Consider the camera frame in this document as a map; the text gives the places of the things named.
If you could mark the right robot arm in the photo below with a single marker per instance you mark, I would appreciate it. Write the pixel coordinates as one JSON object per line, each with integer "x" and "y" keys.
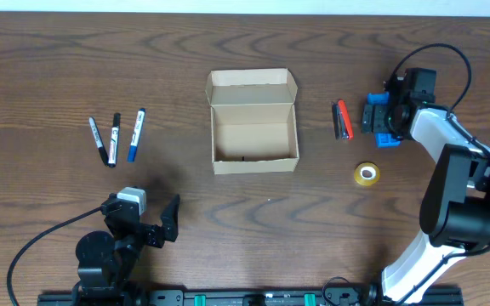
{"x": 454, "y": 217}

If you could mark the yellow tape roll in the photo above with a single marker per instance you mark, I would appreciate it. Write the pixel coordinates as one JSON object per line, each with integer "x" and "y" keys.
{"x": 367, "y": 174}

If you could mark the red black stapler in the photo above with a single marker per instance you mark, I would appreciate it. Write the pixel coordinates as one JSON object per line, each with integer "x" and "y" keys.
{"x": 341, "y": 121}

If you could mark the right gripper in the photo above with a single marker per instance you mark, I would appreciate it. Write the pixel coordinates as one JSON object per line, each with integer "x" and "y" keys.
{"x": 381, "y": 119}

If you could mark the black white whiteboard marker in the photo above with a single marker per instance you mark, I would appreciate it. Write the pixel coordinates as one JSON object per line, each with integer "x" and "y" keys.
{"x": 115, "y": 129}

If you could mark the open cardboard box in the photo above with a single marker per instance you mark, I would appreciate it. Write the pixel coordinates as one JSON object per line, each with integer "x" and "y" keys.
{"x": 253, "y": 121}

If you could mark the black sharpie marker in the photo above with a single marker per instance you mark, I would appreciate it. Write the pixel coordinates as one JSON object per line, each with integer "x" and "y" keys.
{"x": 98, "y": 140}

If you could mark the blue white whiteboard marker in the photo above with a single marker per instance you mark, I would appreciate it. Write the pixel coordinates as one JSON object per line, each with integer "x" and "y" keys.
{"x": 135, "y": 140}

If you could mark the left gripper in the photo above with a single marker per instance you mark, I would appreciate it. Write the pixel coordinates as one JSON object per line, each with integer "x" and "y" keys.
{"x": 146, "y": 231}

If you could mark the black mounting rail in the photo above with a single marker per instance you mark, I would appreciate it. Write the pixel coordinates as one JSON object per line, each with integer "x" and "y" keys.
{"x": 331, "y": 296}

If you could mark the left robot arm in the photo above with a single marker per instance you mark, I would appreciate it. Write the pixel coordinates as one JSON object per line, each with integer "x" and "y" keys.
{"x": 107, "y": 259}

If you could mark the blue plastic block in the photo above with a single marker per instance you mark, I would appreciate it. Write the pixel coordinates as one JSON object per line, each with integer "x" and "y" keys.
{"x": 383, "y": 140}

